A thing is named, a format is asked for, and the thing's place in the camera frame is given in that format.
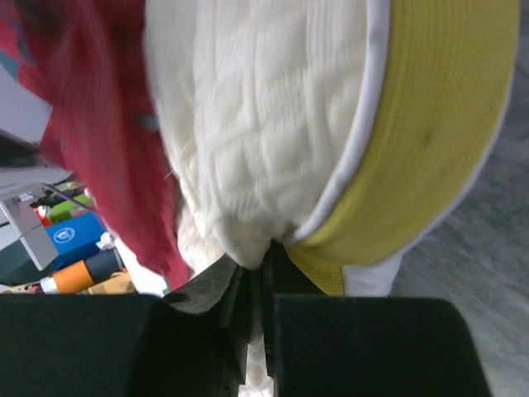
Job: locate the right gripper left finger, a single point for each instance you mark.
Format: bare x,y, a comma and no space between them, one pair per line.
191,342

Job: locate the grey metal post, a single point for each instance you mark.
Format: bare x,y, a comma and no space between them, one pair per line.
30,232

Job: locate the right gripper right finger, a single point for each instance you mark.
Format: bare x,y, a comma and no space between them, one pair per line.
317,345

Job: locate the blue box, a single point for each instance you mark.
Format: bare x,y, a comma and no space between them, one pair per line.
75,239

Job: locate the red patterned pillowcase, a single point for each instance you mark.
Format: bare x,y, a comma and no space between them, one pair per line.
85,59

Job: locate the orange black cylinder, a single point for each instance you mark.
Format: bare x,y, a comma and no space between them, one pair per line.
83,274

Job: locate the cream yellow foam pillow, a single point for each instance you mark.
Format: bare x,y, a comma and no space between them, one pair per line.
343,130

